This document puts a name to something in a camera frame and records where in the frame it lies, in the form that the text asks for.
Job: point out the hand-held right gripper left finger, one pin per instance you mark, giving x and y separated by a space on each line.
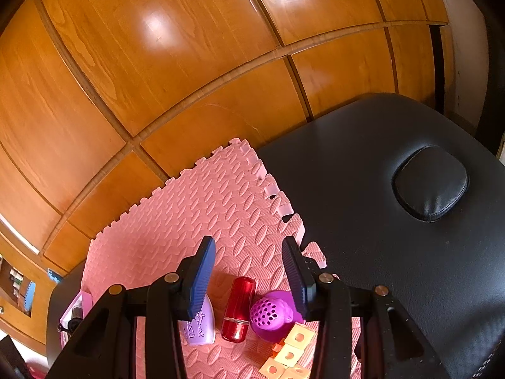
201 276

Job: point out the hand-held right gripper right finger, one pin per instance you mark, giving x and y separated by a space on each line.
296 280

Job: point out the red lipstick tube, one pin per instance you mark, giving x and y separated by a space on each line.
236 312

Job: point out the pink storage box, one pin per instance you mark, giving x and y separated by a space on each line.
79 298

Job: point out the purple toy strainer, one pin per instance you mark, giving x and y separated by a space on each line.
264 316

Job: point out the lavender toy piece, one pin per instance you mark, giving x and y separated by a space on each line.
203 327

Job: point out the small orange toy piece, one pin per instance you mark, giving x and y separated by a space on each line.
277 348

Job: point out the pink foam puzzle mat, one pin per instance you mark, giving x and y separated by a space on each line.
221 205

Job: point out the black padded massage table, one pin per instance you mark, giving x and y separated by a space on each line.
355 166

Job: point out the dark toy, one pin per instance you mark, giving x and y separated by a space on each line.
73 323

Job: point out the black oval face-hole cushion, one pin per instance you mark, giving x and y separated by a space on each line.
430 183

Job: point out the blue item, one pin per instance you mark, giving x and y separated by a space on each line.
28 296

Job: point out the wooden panelled wardrobe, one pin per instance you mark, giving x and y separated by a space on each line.
158 67

